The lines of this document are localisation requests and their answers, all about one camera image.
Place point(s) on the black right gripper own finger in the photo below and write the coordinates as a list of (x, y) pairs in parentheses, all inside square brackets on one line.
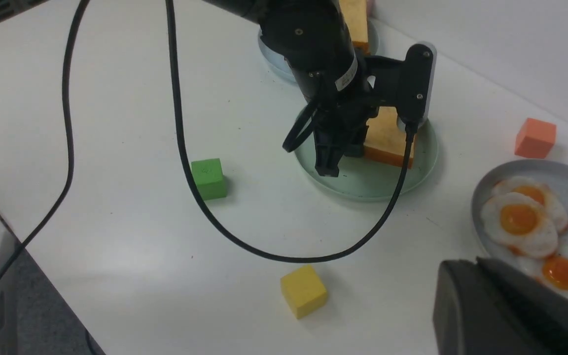
[(487, 307)]

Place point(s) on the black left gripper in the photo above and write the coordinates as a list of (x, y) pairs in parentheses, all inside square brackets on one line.
[(340, 128)]

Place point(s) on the toast slice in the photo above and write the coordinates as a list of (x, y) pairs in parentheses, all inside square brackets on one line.
[(356, 18), (385, 142)]

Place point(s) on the fried egg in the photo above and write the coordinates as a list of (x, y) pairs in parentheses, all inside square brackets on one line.
[(551, 272), (520, 224), (538, 191)]

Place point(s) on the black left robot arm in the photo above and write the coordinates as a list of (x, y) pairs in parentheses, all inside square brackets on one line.
[(315, 41)]

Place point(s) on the green centre plate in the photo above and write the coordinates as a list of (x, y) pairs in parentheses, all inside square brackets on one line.
[(366, 180)]

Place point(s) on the light blue bread plate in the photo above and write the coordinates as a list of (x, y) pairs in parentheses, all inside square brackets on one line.
[(277, 64)]

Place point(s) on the green cube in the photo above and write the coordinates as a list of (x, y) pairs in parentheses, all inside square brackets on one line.
[(209, 178)]

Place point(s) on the grey egg plate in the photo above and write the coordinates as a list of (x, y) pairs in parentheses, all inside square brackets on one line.
[(554, 174)]

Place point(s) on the yellow cube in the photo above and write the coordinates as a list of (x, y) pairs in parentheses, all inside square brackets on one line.
[(303, 291)]

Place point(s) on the orange cube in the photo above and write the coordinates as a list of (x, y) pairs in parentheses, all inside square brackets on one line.
[(535, 139)]

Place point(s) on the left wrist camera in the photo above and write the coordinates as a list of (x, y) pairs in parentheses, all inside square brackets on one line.
[(405, 85)]

